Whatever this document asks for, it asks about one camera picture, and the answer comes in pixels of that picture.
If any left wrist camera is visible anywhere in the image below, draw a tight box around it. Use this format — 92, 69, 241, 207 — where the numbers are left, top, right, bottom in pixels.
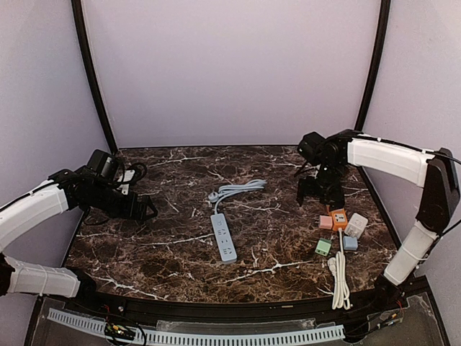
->
86, 149, 119, 180

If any green plug adapter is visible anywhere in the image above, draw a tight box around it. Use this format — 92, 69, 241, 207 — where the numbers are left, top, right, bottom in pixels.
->
315, 238, 332, 257

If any light blue plug adapter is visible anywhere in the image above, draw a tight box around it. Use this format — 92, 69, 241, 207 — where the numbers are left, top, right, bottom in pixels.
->
343, 236, 359, 252

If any white cube socket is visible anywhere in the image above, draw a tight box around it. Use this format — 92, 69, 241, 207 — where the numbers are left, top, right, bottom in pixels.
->
344, 213, 368, 239

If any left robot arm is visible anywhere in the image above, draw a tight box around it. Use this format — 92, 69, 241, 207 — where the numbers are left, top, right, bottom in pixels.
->
1, 169, 158, 298

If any orange power strip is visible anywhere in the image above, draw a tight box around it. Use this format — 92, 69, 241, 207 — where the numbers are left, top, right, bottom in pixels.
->
326, 205, 348, 231

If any white power strip cable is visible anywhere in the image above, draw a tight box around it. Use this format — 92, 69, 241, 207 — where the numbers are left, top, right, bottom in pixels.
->
326, 230, 352, 310

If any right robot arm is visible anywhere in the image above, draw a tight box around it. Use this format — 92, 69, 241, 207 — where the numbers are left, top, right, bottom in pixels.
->
297, 130, 460, 302

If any right black frame post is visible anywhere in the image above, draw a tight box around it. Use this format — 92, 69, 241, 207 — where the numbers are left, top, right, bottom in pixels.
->
354, 0, 391, 130

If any left black frame post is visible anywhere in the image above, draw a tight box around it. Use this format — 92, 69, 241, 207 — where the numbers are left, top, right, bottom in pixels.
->
71, 0, 118, 154

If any grey slotted cable duct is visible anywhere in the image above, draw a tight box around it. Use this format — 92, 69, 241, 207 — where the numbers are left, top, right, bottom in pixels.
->
47, 309, 345, 345

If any black front table rail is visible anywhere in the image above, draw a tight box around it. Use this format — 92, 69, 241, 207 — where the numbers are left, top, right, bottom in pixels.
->
39, 284, 429, 325

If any blue power strip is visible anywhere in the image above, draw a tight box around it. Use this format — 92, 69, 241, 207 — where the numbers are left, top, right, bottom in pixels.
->
210, 213, 237, 264

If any pink plug adapter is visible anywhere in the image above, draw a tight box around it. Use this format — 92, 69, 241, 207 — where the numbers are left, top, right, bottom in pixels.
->
318, 216, 334, 230

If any black frame post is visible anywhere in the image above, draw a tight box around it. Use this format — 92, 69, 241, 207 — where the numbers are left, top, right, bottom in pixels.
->
71, 0, 118, 154
354, 0, 391, 130

